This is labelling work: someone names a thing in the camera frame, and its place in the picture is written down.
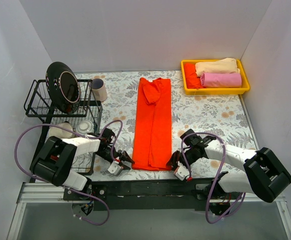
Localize orange t shirt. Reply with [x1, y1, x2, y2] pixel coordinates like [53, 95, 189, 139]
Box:
[132, 77, 172, 171]
[183, 63, 204, 89]

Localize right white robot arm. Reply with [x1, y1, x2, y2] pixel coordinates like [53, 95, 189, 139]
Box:
[168, 129, 291, 203]

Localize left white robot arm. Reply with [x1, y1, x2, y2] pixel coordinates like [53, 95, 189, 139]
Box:
[30, 128, 134, 200]

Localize blue white ceramic bowl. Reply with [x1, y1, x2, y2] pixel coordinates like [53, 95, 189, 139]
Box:
[75, 120, 94, 135]

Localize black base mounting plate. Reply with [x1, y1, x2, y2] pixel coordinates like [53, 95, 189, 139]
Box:
[62, 177, 243, 212]

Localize cream ceramic cup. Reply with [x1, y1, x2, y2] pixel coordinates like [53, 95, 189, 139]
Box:
[47, 121, 75, 139]

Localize purple rimmed mug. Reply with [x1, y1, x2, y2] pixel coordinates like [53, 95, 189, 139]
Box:
[90, 78, 108, 102]

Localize rolled orange t shirt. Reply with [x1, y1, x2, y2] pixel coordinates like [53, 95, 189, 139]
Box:
[183, 63, 204, 89]

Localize rolled pink t shirt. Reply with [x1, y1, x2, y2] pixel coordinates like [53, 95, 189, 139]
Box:
[200, 72, 242, 88]

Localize black round plate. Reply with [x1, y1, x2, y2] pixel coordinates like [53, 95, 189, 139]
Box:
[45, 61, 81, 115]

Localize yellow plastic tray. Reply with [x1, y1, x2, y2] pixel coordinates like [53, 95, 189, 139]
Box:
[180, 59, 250, 96]

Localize rolled beige t shirt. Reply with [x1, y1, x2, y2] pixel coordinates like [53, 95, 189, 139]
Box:
[195, 57, 240, 77]

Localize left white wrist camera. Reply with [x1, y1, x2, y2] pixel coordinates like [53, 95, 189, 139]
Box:
[107, 160, 124, 176]

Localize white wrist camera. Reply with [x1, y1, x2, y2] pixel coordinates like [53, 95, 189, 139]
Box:
[107, 160, 124, 176]
[173, 164, 193, 182]

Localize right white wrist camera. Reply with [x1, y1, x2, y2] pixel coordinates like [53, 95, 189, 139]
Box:
[173, 164, 193, 182]

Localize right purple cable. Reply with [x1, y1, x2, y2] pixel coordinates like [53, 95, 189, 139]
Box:
[180, 132, 246, 225]

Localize black wire dish rack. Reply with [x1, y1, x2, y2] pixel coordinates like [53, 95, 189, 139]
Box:
[23, 79, 103, 176]

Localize aluminium frame rail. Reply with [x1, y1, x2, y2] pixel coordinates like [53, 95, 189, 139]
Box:
[16, 181, 286, 204]

